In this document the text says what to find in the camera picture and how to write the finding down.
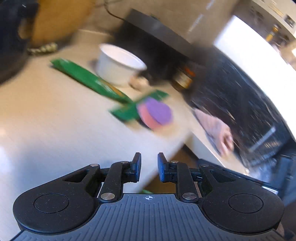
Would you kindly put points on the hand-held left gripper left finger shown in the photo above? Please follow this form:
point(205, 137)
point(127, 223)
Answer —
point(137, 170)

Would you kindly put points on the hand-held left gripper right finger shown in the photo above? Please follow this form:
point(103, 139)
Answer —
point(161, 170)

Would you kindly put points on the pink purple sponge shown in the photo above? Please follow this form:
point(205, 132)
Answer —
point(155, 113)

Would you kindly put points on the green packet gold print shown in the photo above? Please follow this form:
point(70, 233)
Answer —
point(90, 80)

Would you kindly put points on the pink striped cloth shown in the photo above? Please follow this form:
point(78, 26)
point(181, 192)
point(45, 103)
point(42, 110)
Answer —
point(217, 129)

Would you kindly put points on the garlic bulb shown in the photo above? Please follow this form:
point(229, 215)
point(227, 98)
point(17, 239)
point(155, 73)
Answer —
point(138, 83)

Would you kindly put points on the glass jar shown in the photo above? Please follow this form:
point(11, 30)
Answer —
point(183, 78)

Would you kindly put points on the white bowl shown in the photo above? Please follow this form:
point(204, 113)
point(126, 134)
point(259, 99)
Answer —
point(118, 67)

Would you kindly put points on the black box appliance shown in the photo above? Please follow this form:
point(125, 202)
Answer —
point(157, 44)

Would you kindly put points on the green checkered cloth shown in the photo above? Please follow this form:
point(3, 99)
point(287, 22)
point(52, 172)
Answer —
point(42, 49)

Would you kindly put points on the round wooden cutting board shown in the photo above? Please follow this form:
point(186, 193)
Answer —
point(60, 20)

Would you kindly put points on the dark blue rice cooker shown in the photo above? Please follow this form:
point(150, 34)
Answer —
point(11, 39)

